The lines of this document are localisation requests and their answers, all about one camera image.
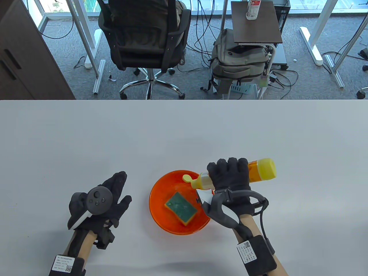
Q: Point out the person's right hand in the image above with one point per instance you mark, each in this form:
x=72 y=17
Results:
x=230 y=172

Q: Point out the person's left hand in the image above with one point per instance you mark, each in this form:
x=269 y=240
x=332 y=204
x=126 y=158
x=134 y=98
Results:
x=116 y=187

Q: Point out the yellow dish soap bottle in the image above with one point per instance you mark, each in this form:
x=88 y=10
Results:
x=264 y=169

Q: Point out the orange plastic bowl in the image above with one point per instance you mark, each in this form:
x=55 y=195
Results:
x=161 y=207

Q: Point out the green yellow sponge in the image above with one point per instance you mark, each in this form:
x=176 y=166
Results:
x=181 y=208

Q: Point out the person's left forearm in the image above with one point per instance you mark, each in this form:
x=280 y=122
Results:
x=87 y=244

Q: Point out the person's right forearm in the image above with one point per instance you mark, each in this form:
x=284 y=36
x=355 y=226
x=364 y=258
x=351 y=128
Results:
x=248 y=227

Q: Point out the dark grey handheld controller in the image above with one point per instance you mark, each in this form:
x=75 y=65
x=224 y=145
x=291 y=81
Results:
x=99 y=199
x=221 y=211

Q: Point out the black labelled wrist box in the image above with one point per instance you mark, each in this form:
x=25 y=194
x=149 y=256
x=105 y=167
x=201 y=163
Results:
x=79 y=267
x=263 y=253

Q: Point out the grey backpack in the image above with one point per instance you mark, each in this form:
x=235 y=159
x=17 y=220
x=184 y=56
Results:
x=238 y=61

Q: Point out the aluminium profile leg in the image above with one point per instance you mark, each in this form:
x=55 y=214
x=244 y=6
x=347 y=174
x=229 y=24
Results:
x=335 y=72
x=99 y=76

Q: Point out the black cart base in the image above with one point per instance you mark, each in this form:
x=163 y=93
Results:
x=280 y=57

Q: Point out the white desk leg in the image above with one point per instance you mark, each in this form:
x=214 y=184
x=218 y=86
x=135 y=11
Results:
x=312 y=46
x=92 y=49

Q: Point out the dark brown side table top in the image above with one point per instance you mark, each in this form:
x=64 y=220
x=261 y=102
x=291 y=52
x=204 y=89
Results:
x=256 y=31

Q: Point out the brown wooden cabinet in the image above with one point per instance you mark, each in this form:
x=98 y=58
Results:
x=26 y=66

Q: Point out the black chair caster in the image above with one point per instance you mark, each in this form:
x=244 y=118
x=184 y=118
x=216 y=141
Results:
x=362 y=93
x=364 y=53

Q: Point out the black office chair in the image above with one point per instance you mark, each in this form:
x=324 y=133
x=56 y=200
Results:
x=143 y=34

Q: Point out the white bottle red label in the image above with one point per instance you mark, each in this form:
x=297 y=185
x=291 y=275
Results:
x=253 y=11

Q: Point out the black computer tower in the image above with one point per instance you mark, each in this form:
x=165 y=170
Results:
x=283 y=14

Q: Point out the small black wrist camera module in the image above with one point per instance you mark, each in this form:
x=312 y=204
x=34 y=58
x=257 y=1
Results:
x=105 y=238

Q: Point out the white cart frame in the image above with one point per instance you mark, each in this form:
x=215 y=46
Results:
x=263 y=89

